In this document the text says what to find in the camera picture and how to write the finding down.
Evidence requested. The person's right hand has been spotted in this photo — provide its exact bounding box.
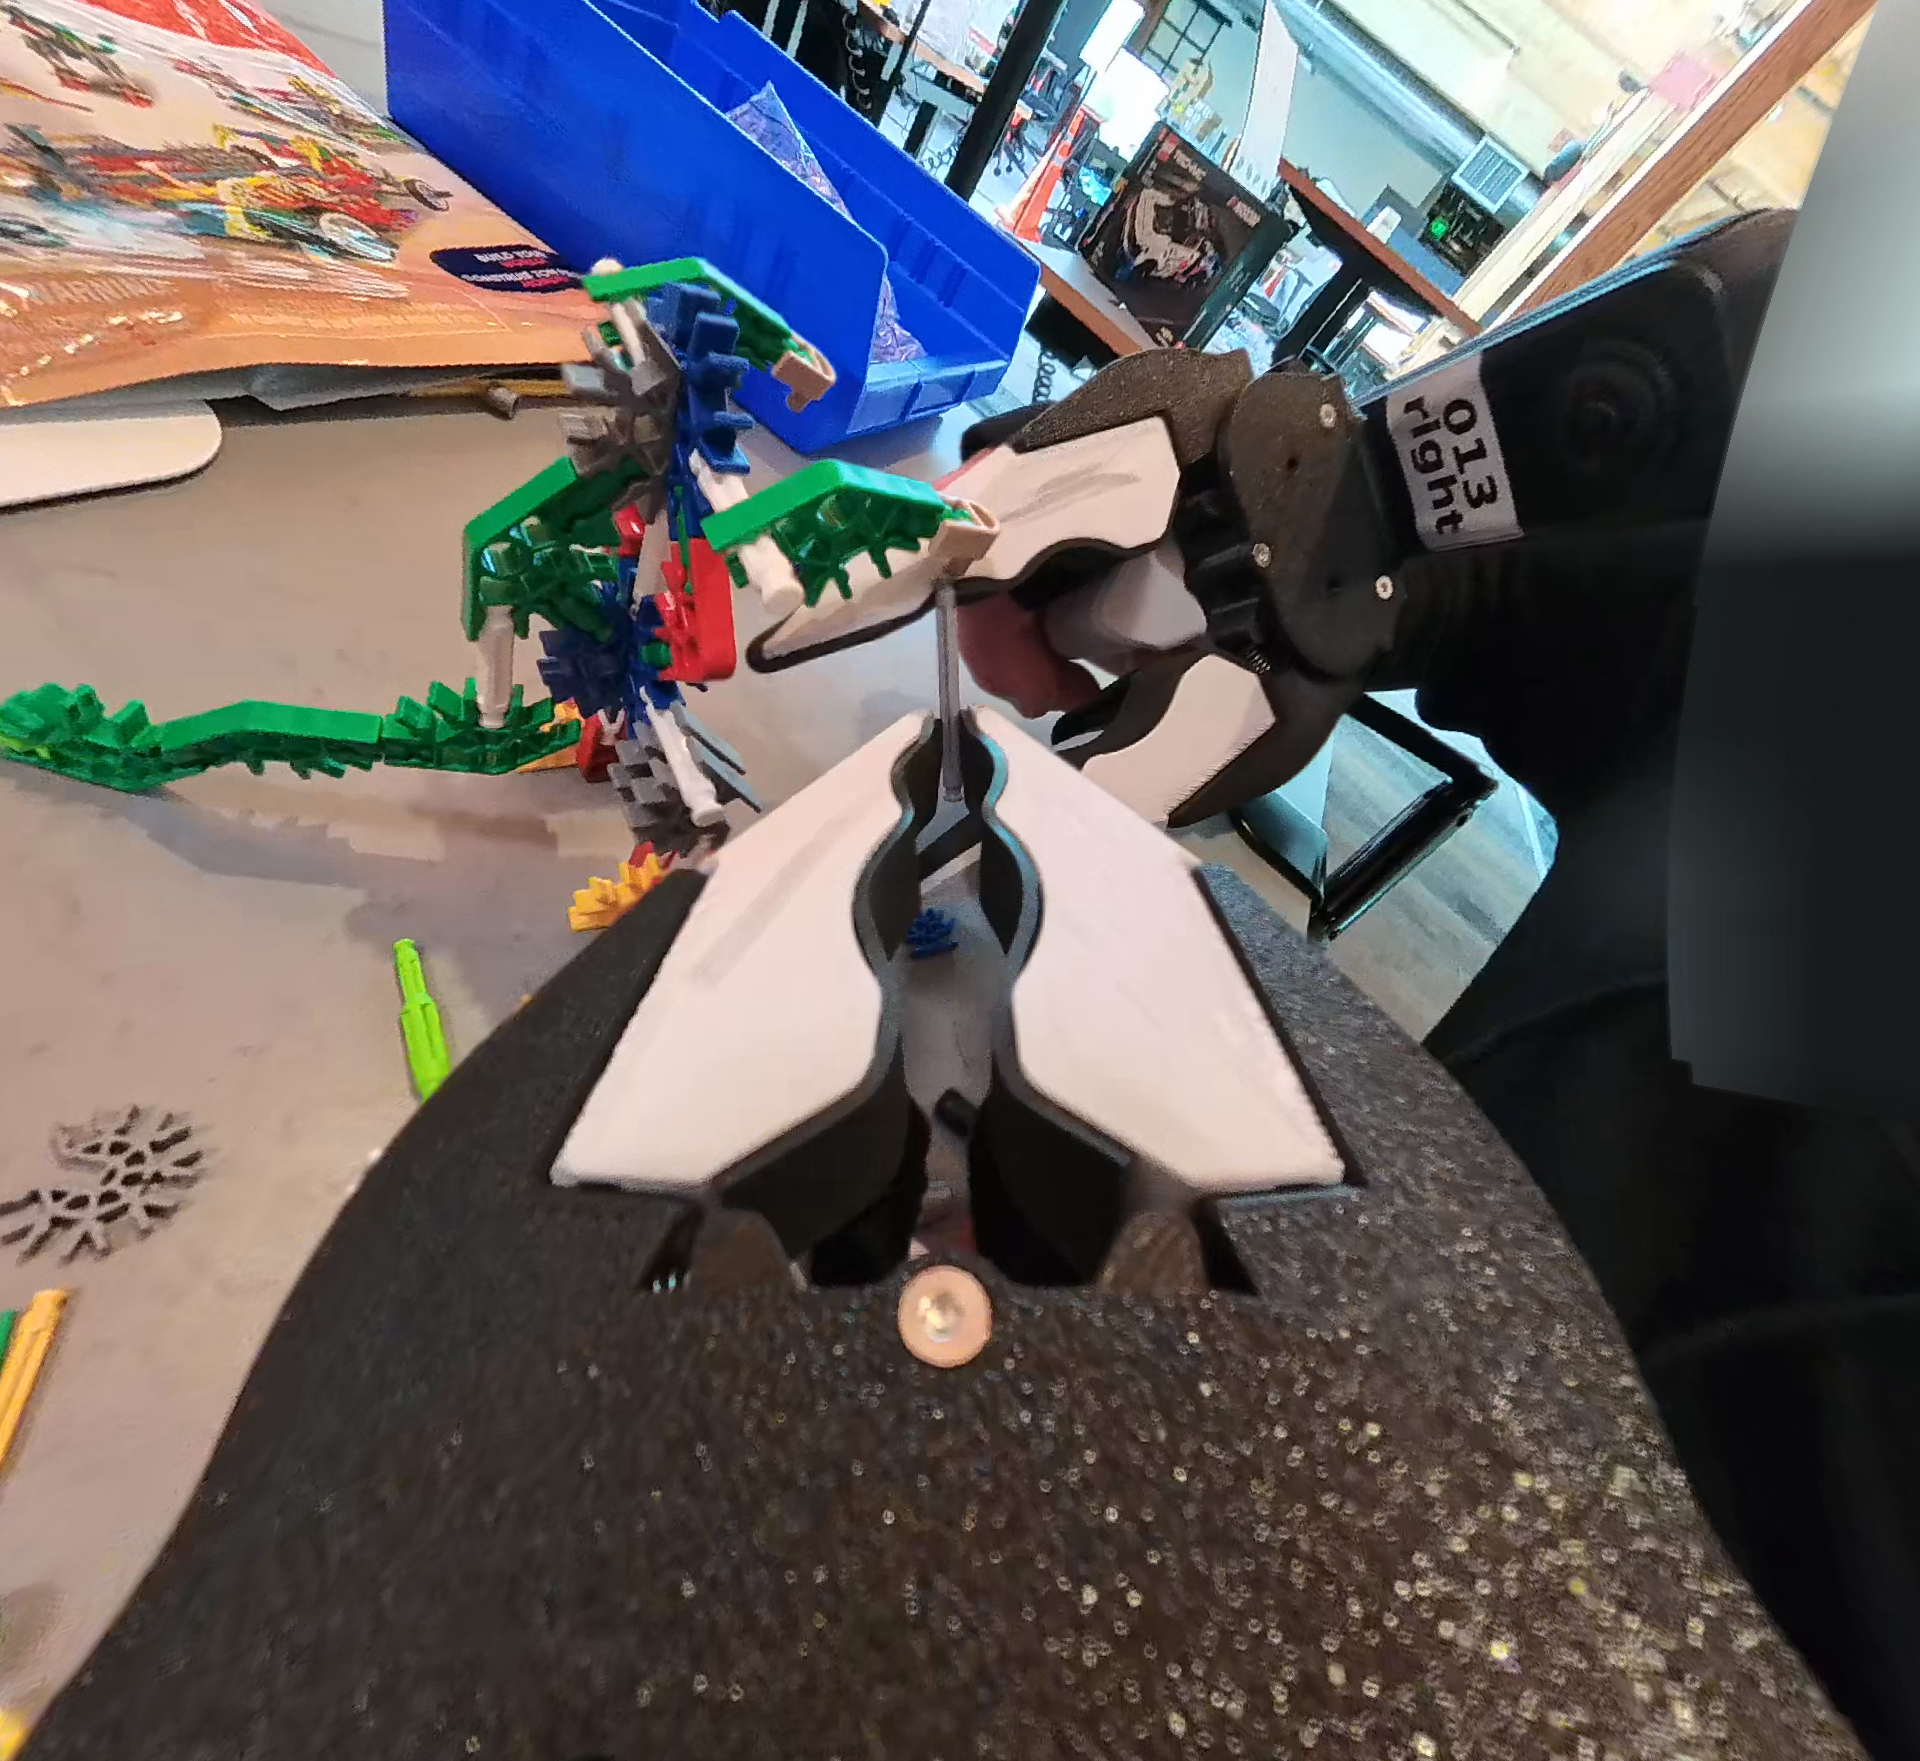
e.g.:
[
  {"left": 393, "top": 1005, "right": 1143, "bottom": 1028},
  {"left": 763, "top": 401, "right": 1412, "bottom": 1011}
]
[{"left": 960, "top": 588, "right": 1105, "bottom": 724}]

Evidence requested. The white mounting plate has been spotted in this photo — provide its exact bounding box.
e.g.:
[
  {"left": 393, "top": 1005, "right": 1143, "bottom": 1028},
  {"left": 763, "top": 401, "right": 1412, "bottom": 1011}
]
[{"left": 0, "top": 401, "right": 225, "bottom": 511}]

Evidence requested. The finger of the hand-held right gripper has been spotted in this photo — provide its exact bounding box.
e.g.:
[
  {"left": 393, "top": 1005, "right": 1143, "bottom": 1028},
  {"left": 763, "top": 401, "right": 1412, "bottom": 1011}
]
[
  {"left": 1049, "top": 654, "right": 1280, "bottom": 828},
  {"left": 742, "top": 415, "right": 1190, "bottom": 678}
]

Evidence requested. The instruction booklet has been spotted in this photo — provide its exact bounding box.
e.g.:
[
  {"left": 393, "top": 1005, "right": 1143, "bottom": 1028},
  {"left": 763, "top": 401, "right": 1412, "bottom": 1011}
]
[{"left": 0, "top": 0, "right": 633, "bottom": 416}]

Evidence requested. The clear plastic bag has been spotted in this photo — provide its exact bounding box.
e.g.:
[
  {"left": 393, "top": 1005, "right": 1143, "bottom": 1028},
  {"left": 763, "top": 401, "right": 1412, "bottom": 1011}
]
[{"left": 730, "top": 85, "right": 905, "bottom": 371}]

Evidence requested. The lime green rod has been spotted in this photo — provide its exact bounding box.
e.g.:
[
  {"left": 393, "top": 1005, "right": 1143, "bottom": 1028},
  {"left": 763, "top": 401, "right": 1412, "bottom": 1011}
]
[{"left": 388, "top": 934, "right": 453, "bottom": 1102}]

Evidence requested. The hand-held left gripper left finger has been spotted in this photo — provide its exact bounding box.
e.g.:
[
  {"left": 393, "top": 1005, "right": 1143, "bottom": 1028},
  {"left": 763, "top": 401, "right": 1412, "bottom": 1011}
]
[{"left": 549, "top": 711, "right": 919, "bottom": 1190}]

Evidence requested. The black metal frame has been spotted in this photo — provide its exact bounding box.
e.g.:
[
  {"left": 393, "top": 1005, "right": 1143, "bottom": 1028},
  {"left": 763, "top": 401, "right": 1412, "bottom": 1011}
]
[{"left": 1243, "top": 701, "right": 1505, "bottom": 941}]

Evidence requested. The black pole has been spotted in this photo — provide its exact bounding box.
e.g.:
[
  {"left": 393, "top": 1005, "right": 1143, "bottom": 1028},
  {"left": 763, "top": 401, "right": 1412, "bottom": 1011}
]
[{"left": 943, "top": 0, "right": 1146, "bottom": 196}]

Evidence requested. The blue storage bin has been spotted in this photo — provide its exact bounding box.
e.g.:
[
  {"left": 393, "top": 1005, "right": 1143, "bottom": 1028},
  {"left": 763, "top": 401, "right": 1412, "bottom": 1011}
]
[{"left": 363, "top": 0, "right": 1043, "bottom": 458}]

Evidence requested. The person's right forearm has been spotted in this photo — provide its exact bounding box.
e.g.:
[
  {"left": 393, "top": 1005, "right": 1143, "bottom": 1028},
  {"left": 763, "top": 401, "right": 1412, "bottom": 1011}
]
[{"left": 1348, "top": 501, "right": 1702, "bottom": 804}]

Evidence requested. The thin grey metal rod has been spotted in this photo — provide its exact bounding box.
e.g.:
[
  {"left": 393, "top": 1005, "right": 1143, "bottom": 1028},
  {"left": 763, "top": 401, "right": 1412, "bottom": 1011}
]
[{"left": 928, "top": 582, "right": 966, "bottom": 804}]

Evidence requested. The colourful construction toy robot figure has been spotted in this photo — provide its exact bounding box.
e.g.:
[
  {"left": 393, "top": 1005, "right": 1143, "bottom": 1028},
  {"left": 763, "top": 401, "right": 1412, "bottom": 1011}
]
[{"left": 0, "top": 258, "right": 1003, "bottom": 877}]

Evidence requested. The yellow fan connector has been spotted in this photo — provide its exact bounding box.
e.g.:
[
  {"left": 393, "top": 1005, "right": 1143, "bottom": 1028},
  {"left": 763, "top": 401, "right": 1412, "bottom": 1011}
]
[{"left": 566, "top": 847, "right": 679, "bottom": 932}]

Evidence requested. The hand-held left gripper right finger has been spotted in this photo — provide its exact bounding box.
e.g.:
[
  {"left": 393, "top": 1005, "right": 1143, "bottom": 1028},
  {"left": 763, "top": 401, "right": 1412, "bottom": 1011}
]
[{"left": 970, "top": 708, "right": 1346, "bottom": 1195}]

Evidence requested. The black printed box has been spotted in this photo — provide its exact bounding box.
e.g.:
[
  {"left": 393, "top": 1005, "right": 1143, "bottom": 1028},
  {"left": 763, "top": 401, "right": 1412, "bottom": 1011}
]
[{"left": 1075, "top": 113, "right": 1302, "bottom": 348}]

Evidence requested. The grey snowflake connector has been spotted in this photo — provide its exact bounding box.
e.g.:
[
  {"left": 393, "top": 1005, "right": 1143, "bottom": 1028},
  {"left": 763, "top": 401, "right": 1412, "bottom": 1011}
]
[{"left": 0, "top": 1105, "right": 205, "bottom": 1263}]

